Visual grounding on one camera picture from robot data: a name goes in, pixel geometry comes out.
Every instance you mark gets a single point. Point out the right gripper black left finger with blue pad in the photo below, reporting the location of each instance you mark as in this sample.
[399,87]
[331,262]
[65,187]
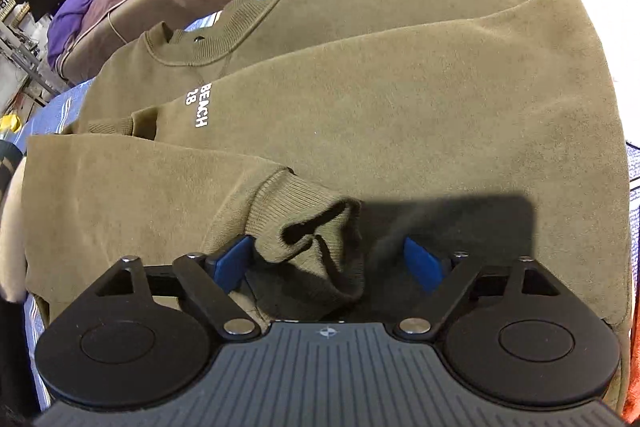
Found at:
[140,334]

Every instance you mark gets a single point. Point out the red orange cloth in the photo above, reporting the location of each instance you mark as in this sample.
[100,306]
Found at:
[631,410]

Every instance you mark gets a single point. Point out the checkered navy cream blanket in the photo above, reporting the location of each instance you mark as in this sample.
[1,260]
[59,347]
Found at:
[13,259]

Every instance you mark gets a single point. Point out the purple cloth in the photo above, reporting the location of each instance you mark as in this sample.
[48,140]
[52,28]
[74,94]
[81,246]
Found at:
[65,26]

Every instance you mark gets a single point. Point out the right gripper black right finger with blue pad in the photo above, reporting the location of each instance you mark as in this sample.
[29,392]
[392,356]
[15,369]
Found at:
[509,329]

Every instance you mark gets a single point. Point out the olive green sweatshirt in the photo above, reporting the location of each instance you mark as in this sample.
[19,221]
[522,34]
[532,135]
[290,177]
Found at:
[350,131]

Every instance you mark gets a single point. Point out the white cloth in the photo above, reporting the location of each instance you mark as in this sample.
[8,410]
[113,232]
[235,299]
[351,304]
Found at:
[617,25]

